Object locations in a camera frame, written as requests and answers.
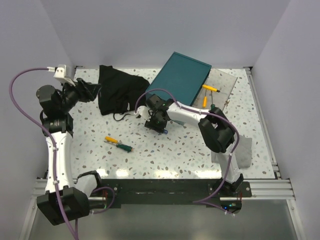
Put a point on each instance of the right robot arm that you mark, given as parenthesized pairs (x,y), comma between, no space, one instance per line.
(218,134)

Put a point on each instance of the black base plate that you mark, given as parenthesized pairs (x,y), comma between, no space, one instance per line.
(169,192)

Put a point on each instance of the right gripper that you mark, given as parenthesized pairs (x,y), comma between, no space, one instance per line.
(151,124)

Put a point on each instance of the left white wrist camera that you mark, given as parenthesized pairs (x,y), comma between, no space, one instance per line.
(63,73)

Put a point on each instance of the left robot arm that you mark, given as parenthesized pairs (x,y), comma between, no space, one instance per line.
(65,198)

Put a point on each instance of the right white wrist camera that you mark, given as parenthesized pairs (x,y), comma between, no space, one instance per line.
(143,112)

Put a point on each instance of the grey folded cloth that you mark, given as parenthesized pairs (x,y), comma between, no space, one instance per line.
(243,152)

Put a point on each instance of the green screwdriver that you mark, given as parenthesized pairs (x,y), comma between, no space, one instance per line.
(121,146)
(212,102)

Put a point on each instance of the orange screwdriver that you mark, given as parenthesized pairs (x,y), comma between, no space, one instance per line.
(205,99)
(210,88)
(111,140)

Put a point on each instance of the clear plastic drawer tray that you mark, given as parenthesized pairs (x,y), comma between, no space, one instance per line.
(221,81)

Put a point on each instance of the teal metal box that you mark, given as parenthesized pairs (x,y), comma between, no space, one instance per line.
(183,77)

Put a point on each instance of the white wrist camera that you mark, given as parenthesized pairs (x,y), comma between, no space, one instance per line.
(143,112)
(63,73)

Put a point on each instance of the black cloth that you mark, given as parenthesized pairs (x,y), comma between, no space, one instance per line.
(120,91)

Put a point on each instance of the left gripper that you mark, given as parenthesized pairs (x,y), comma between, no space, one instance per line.
(87,91)

